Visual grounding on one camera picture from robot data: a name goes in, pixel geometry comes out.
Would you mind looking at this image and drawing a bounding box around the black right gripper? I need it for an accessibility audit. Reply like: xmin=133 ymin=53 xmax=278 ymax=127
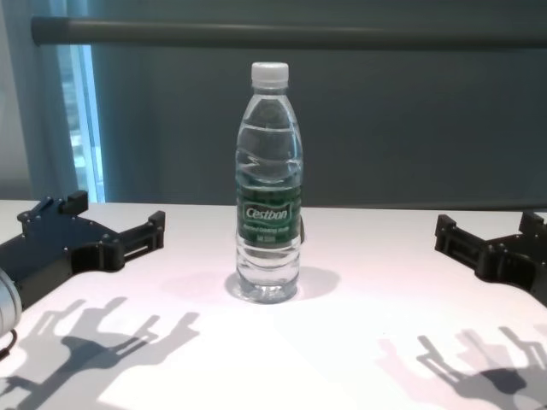
xmin=434 ymin=210 xmax=547 ymax=308

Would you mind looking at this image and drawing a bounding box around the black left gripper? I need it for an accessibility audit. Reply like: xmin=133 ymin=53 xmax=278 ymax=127
xmin=0 ymin=190 xmax=167 ymax=311

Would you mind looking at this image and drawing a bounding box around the clear plastic water bottle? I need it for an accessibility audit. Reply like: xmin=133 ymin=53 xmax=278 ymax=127
xmin=234 ymin=61 xmax=305 ymax=304

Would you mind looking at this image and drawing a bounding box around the blue-lit window strip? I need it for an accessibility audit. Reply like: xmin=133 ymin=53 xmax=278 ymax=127
xmin=55 ymin=42 xmax=106 ymax=204

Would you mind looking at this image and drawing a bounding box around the grey metal handrail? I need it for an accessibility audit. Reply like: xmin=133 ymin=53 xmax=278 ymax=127
xmin=30 ymin=15 xmax=547 ymax=48

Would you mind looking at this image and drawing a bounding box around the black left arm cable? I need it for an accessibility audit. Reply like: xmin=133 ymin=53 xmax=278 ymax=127
xmin=0 ymin=327 xmax=19 ymax=360

